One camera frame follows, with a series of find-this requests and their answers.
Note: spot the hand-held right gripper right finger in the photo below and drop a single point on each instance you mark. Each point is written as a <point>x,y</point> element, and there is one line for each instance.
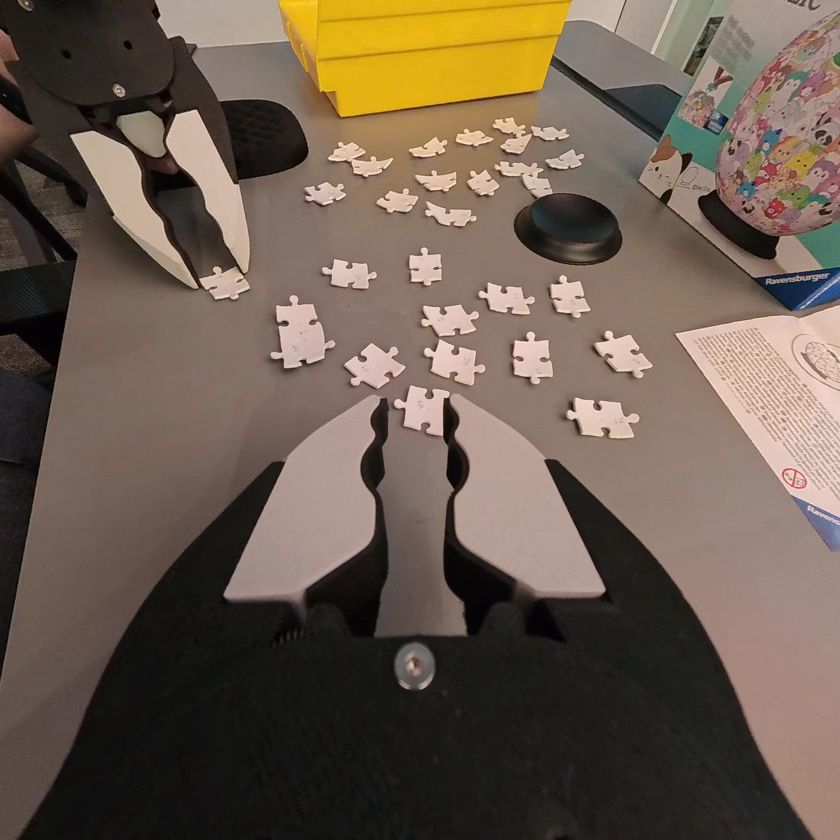
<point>525,525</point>

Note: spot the black padded rest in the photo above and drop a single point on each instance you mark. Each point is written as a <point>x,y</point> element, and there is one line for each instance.
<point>269,141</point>

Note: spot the printed instruction leaflet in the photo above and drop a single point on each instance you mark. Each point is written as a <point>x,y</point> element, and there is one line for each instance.
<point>754,394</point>

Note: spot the white curved jigsaw piece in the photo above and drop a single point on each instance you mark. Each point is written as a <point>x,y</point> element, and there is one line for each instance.
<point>226,283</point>
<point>302,348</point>
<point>295,315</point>

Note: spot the scatter of white puzzle pieces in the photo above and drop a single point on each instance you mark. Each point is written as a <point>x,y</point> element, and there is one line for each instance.
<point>453,358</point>

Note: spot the colourful puzzle ball box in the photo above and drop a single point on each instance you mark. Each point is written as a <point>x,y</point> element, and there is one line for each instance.
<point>754,131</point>

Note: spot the yellow plastic bin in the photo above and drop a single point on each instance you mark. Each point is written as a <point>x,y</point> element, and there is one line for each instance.
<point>426,59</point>

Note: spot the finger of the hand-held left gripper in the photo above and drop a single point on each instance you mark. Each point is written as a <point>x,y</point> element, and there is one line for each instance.
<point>124,184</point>
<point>216,164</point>

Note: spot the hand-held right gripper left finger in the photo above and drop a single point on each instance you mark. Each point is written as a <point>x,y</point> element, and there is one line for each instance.
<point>308,525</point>

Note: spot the person's dark trousers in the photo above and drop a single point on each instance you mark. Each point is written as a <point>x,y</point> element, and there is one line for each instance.
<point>19,492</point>

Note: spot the black round puzzle stand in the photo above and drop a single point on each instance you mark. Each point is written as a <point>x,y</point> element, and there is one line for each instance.
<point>568,226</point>

